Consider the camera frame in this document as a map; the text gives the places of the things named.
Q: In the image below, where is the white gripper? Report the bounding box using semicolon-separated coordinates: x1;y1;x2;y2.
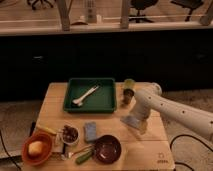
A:
130;103;151;134

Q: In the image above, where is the black cable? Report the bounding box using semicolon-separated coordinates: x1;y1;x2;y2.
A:
0;129;23;171
169;133;213;171

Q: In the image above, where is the black cable left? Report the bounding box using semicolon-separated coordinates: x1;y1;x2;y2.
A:
0;129;23;171

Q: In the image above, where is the wooden post middle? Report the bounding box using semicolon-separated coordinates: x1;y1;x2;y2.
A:
120;0;131;29

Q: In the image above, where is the orange bowl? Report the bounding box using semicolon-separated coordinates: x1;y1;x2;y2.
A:
21;132;53;166

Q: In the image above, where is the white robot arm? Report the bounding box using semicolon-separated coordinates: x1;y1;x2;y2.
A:
130;83;213;143

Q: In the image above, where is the black office chair left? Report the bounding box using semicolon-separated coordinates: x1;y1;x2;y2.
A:
26;0;54;10

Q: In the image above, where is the yellow fruit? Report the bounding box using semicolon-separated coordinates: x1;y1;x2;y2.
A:
28;141;44;157

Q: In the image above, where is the grey blue towel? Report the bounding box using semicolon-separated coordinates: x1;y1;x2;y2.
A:
120;115;139;129

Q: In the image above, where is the green cucumber toy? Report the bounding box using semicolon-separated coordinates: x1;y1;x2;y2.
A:
75;150;93;165

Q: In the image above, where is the black office chair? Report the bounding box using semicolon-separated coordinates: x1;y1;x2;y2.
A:
26;0;54;10
129;0;158;23

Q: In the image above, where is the blue sponge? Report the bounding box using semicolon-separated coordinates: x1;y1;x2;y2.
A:
84;122;97;142

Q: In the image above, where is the black cable right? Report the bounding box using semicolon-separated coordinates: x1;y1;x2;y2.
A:
169;133;213;171

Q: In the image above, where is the yellow banana toy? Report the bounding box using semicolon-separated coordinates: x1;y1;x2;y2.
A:
36;125;57;135

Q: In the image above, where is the dark purple bowl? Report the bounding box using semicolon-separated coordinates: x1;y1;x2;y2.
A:
94;135;122;164

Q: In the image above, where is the wooden post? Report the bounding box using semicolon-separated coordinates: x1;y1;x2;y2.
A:
56;0;70;31
120;0;131;29

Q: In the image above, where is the white cup with brown contents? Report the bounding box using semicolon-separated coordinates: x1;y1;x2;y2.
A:
61;125;79;146

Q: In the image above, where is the green cup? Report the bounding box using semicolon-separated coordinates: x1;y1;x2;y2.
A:
124;78;135;90

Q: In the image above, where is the wooden post left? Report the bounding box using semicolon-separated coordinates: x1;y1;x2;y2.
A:
56;0;70;31

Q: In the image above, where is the green plastic tray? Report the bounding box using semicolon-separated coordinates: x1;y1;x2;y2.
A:
63;78;117;113

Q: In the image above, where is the white bone-shaped tool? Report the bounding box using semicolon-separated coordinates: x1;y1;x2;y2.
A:
72;85;99;106

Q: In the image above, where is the dark grey cup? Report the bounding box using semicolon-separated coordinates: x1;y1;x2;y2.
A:
123;89;134;104

